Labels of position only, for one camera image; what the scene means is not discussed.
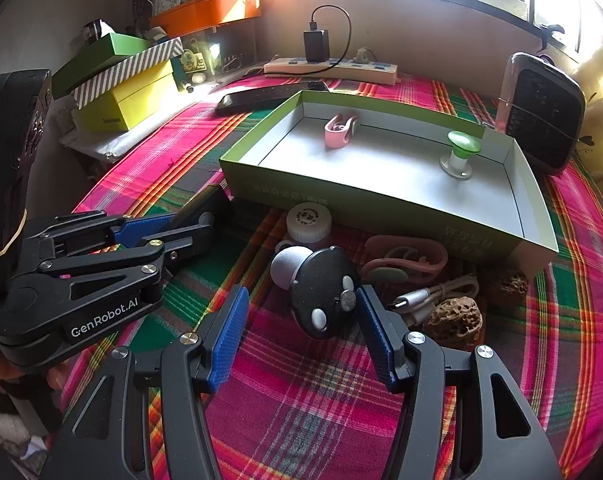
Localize grey desktop heater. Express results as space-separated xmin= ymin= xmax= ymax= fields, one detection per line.
xmin=496 ymin=51 xmax=587 ymax=176

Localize orange tray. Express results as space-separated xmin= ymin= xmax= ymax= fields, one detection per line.
xmin=149 ymin=0 xmax=262 ymax=38

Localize white plastic bag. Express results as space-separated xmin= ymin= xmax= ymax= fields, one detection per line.
xmin=62 ymin=125 xmax=152 ymax=161

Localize cream power strip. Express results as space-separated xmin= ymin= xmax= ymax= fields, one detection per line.
xmin=264 ymin=55 xmax=399 ymax=86

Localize pink plastic clip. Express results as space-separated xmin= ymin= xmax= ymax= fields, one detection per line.
xmin=324 ymin=112 xmax=361 ymax=150

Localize black charger cable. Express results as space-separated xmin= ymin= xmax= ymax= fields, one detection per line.
xmin=309 ymin=5 xmax=353 ymax=66

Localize green cardboard box lid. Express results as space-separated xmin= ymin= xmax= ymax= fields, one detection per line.
xmin=219 ymin=89 xmax=559 ymax=278

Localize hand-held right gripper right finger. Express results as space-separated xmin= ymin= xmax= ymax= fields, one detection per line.
xmin=355 ymin=284 xmax=565 ymax=480

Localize plaid tablecloth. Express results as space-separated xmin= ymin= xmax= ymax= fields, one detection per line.
xmin=59 ymin=72 xmax=603 ymax=480

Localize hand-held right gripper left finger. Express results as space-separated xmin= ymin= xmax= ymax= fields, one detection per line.
xmin=39 ymin=284 xmax=250 ymax=480

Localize clear glass case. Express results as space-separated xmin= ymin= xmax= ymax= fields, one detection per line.
xmin=182 ymin=22 xmax=260 ymax=91

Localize white charging cable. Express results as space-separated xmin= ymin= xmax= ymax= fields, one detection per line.
xmin=391 ymin=272 xmax=479 ymax=328

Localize black round device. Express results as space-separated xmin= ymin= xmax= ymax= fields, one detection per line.
xmin=289 ymin=246 xmax=363 ymax=341

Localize yellow rubber band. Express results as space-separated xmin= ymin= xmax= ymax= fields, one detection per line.
xmin=0 ymin=207 xmax=28 ymax=263

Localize pink neckband headphones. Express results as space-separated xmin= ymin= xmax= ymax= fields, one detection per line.
xmin=364 ymin=234 xmax=449 ymax=283

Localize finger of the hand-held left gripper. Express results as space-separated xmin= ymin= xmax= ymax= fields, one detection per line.
xmin=38 ymin=224 xmax=216 ymax=307
xmin=24 ymin=210 xmax=182 ymax=261

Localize black charger adapter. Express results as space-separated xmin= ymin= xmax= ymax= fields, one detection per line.
xmin=302 ymin=29 xmax=331 ymax=63

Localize green and white knob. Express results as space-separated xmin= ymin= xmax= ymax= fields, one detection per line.
xmin=440 ymin=130 xmax=481 ymax=180

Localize white ball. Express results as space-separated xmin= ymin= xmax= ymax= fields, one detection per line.
xmin=270 ymin=246 xmax=309 ymax=291

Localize brown walnut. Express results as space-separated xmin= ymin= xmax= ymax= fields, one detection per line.
xmin=481 ymin=267 xmax=529 ymax=309
xmin=424 ymin=297 xmax=483 ymax=352

